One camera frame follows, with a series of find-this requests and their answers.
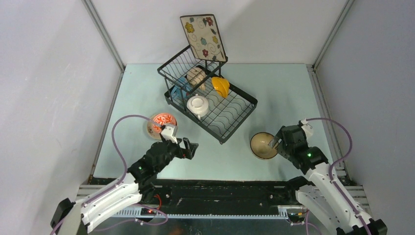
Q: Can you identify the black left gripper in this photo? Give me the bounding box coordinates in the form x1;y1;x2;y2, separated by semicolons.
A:
155;137;198;172

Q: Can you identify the tan bowl with dark rim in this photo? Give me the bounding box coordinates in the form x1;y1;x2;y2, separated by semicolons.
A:
250;132;277;160

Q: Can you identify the beige saucer plate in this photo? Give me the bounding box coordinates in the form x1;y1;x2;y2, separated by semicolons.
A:
146;121;161;141

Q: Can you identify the orange patterned white bowl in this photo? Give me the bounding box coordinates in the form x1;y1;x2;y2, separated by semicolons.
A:
150;113;178;134

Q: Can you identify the white two-handled soup bowl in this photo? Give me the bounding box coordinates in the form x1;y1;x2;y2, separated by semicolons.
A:
186;94;209;120

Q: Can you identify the blue floral mug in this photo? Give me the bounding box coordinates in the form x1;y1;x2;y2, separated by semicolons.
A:
171;77;192;99

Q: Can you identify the yellow orange bowl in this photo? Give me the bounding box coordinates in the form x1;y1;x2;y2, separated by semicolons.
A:
211;77;230;98

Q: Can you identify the beige ceramic mug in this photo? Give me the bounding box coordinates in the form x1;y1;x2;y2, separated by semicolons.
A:
186;67;206;91

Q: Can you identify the square floral ceramic plate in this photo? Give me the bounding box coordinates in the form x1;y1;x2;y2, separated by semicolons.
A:
180;14;228;63

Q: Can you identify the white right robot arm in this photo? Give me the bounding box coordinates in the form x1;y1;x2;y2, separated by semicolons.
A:
269;123;388;235

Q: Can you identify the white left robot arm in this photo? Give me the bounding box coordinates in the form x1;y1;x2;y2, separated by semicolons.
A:
50;138;199;235

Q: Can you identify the right electronics board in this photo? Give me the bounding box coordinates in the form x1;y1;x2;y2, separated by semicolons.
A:
286;211;308;226

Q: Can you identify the electronics board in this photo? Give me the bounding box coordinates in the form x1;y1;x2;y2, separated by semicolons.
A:
286;211;308;226
140;208;158;216

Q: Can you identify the left electronics board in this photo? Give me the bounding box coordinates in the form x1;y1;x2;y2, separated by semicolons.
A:
140;208;158;216

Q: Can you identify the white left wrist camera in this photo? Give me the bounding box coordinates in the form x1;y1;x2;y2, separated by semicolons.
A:
160;124;178;144

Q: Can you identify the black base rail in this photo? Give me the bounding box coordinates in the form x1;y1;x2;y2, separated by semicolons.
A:
124;176;317;216

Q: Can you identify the black wire dish rack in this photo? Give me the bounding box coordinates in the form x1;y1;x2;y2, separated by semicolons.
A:
157;46;258;144

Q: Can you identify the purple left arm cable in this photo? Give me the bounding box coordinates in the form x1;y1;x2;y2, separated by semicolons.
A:
48;114;169;235

